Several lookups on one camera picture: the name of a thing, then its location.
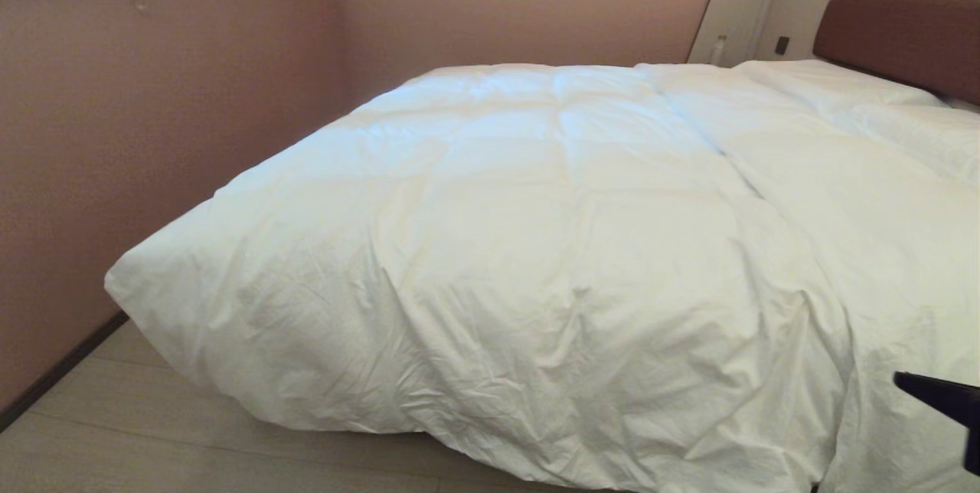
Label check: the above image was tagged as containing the white quilted duvet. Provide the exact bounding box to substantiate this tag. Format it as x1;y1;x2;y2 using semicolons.
105;62;980;493

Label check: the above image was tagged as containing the brown padded headboard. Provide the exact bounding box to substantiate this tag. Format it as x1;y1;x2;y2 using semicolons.
812;0;980;105

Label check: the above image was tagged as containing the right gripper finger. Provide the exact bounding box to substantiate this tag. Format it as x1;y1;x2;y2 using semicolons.
893;371;980;426

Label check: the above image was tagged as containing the white pillow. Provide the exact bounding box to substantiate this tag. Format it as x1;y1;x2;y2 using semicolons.
831;101;980;186
733;58;950;117

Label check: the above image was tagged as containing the dark baseboard strip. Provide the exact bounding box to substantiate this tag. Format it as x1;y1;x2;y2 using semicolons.
0;310;130;433

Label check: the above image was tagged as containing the beige headboard wall panel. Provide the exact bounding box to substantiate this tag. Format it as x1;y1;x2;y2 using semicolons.
687;0;980;69

